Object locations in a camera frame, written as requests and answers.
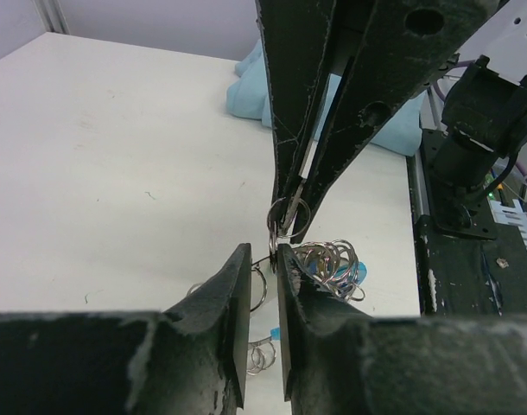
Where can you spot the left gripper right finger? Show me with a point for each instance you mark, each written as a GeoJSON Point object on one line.
{"type": "Point", "coordinates": [338, 360]}

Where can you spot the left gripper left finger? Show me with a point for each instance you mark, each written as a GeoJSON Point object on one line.
{"type": "Point", "coordinates": [189, 359]}

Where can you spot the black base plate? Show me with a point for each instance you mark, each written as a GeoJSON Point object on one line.
{"type": "Point", "coordinates": [467, 263]}

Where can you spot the white cable duct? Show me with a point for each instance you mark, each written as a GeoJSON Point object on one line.
{"type": "Point", "coordinates": [512, 215]}

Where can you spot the right aluminium frame post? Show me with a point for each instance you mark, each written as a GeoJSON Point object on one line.
{"type": "Point", "coordinates": [52, 16]}

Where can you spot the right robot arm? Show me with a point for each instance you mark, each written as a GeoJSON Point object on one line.
{"type": "Point", "coordinates": [482, 111]}

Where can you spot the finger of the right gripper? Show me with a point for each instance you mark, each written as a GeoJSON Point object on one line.
{"type": "Point", "coordinates": [297, 39]}
{"type": "Point", "coordinates": [383, 53]}

